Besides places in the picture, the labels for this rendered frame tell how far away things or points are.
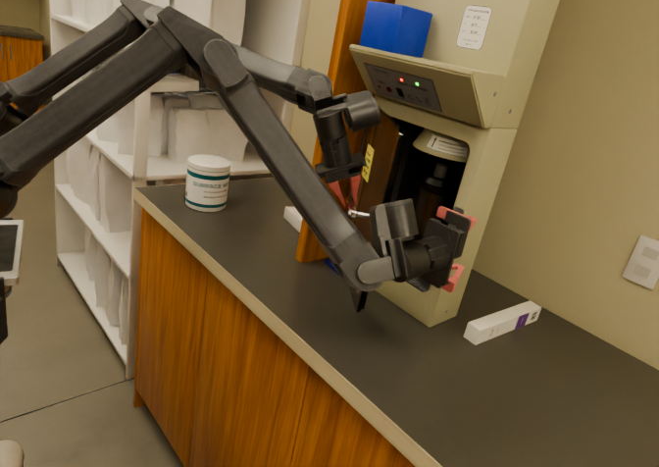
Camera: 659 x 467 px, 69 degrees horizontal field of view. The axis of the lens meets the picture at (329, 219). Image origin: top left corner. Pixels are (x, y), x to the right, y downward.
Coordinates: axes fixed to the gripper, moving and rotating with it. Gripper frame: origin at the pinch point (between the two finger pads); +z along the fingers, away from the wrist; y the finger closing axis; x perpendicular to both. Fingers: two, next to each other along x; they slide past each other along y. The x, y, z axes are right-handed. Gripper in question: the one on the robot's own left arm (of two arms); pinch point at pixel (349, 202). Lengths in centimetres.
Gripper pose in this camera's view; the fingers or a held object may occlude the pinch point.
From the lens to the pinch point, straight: 102.2
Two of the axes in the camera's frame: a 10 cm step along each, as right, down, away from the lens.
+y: -9.6, 2.7, 0.1
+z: 2.5, 8.9, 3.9
